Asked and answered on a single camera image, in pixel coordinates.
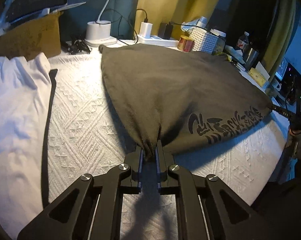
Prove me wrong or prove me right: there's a dark brown t-shirt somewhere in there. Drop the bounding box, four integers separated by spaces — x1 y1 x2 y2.
99 44 271 159

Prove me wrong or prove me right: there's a computer monitor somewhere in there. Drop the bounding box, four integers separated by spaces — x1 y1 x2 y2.
275 57 301 105

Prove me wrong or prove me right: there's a white textured bedspread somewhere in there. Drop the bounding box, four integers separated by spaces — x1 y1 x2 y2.
44 48 288 239

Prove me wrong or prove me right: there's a yellow tissue box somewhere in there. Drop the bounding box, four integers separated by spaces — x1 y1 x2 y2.
249 62 270 87

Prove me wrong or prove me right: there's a steel tumbler cup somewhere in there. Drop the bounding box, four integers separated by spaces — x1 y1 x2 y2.
243 48 259 71

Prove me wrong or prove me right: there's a yellow snack bag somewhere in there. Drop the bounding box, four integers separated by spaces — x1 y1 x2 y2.
214 52 233 62

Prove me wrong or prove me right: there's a plastic drink bottle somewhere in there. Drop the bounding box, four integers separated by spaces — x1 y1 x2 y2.
237 31 249 51

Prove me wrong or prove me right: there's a clear jar white lid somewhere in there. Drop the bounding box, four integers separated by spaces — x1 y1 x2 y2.
210 29 226 55

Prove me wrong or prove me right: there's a white perforated plastic basket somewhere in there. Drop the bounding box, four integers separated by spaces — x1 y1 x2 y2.
190 27 218 54

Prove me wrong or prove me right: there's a white cloth garment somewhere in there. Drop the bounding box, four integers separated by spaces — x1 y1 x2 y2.
0 53 52 239

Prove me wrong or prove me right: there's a red round tin can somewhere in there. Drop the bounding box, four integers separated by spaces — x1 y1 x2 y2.
177 35 194 52

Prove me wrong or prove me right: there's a black power adapter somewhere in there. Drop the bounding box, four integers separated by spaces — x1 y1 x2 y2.
158 22 173 40

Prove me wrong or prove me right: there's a white desk lamp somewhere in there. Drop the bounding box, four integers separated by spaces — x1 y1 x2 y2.
84 0 117 47

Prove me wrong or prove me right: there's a white power strip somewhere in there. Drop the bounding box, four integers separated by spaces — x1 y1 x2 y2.
137 34 179 47

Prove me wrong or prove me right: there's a brown cardboard box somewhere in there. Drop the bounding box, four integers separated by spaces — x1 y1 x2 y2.
0 12 63 61

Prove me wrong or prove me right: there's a white usb charger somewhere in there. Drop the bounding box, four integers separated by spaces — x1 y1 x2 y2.
140 22 153 38

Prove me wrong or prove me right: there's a black strap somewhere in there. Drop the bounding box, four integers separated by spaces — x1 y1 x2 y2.
40 68 59 209

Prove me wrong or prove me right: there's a bundled black cable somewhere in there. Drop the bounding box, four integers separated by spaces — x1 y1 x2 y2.
61 36 91 55

